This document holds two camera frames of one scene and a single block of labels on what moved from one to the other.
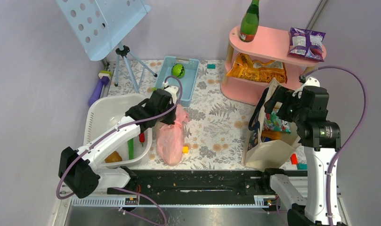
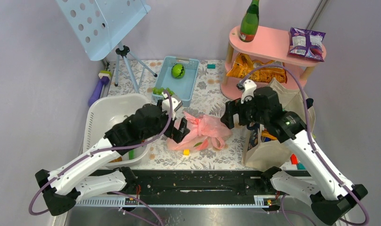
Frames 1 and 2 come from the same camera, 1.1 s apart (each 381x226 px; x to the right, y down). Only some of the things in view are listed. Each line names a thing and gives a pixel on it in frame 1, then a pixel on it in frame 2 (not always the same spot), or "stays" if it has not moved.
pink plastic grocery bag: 170,139 → 204,129
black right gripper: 282,94 → 233,107
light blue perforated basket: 185,69 stays
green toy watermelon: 178,70 stays
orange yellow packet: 272,135 stays
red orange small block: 294,158 stays
